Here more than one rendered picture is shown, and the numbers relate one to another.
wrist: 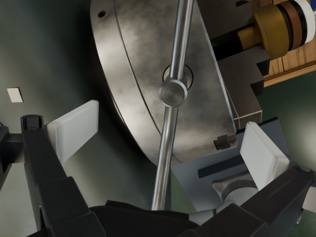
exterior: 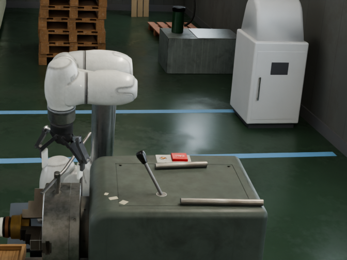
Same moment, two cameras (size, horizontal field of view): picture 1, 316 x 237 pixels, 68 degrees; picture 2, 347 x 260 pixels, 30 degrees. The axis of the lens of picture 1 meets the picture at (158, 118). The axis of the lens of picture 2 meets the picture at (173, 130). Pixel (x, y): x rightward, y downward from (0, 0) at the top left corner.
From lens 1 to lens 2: 210 cm
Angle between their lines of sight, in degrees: 43
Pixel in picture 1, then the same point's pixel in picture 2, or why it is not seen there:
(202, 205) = not seen: hidden behind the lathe
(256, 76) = (30, 203)
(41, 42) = (92, 205)
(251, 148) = (45, 160)
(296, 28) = (8, 217)
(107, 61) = (77, 202)
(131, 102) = (75, 191)
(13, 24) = (95, 206)
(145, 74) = (66, 195)
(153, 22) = (58, 208)
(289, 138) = not seen: outside the picture
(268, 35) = (18, 218)
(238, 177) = not seen: hidden behind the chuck
